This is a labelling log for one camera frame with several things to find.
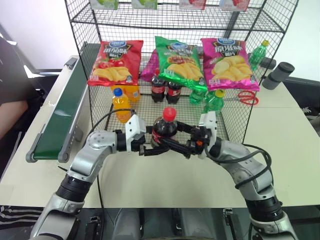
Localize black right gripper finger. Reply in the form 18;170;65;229
176;120;199;135
155;137;191;158

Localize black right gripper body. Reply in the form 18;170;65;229
185;126;211;157

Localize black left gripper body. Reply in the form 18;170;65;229
128;126;153;157

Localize cola bottle red cap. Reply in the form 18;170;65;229
166;80;184;105
150;68;167;104
151;106;179;149

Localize green conveyor belt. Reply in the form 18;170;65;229
25;42;101;164

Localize green soda bottle yellow cap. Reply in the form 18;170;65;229
202;89;227;116
248;39;271;72

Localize orange soda bottle blue cap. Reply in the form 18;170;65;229
111;87;134;125

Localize magenta potato chips bag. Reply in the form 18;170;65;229
200;37;261;92
139;48;160;82

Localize green potato chips bag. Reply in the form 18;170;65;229
154;35;209;92

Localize dark grey rounded housing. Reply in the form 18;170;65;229
79;207;253;240

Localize red potato chips bag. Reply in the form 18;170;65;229
86;39;145;87

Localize black box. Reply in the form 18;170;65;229
259;56;279;71

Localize grey cylindrical roller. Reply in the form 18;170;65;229
261;62;296;91

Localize red white snack package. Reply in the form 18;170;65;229
178;0;207;11
219;0;251;12

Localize green white snack package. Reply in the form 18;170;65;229
131;0;159;11
89;0;120;11

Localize black white striped cloth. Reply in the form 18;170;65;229
0;204;45;225

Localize person in black shirt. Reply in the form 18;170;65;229
0;36;46;141

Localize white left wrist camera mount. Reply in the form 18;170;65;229
124;114;147;154

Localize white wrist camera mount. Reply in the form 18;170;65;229
197;110;218;160
124;114;147;154

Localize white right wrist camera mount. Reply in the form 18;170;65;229
197;110;218;160

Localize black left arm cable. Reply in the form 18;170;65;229
88;108;138;209

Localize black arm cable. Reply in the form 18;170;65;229
88;108;138;209
234;143;274;190

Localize red handled scissors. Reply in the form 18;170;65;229
223;90;260;106

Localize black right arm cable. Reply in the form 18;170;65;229
234;143;274;190

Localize black wire grid rack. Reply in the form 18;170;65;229
63;0;300;145

